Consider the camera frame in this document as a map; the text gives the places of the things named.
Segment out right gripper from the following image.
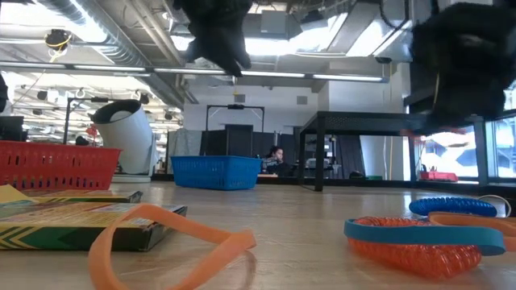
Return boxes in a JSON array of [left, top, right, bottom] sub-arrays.
[[410, 2, 516, 126]]

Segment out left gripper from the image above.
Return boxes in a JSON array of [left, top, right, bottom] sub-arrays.
[[173, 0, 254, 78]]

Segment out blue spiral coil keychain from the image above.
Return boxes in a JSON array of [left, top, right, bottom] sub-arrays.
[[409, 194, 512, 218]]

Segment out orange silicone wristband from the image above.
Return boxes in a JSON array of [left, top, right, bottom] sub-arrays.
[[87, 203, 258, 290], [427, 212, 516, 253]]

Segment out blue silicone wristband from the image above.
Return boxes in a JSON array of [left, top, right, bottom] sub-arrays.
[[343, 218, 507, 257]]

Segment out red orange spiral coil keychain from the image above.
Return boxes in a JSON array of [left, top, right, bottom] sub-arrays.
[[347, 216, 483, 280]]

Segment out yellow green crayon box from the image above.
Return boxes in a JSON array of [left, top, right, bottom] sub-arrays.
[[0, 184, 189, 253], [22, 188, 144, 205]]

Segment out red background tray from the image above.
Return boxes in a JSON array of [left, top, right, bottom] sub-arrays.
[[418, 168, 460, 182]]

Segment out black partition panels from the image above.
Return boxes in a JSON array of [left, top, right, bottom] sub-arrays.
[[200, 123, 302, 162]]

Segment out black mesh metal shelf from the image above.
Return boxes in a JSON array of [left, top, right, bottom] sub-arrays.
[[298, 110, 491, 193]]

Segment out grey cloth cover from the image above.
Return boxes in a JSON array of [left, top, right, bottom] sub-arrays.
[[167, 127, 202, 162]]

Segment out blue plastic basket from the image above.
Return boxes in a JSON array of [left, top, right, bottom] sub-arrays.
[[170, 155, 263, 192]]

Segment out red plastic basket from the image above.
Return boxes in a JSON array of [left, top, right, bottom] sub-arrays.
[[0, 140, 123, 192]]

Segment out dark monitor screen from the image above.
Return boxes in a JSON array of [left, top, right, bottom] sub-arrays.
[[0, 115, 25, 143]]

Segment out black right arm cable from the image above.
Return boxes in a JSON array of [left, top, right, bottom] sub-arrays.
[[380, 0, 410, 32]]

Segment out black ceiling dome camera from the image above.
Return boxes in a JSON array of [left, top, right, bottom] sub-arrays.
[[44, 28, 73, 52]]

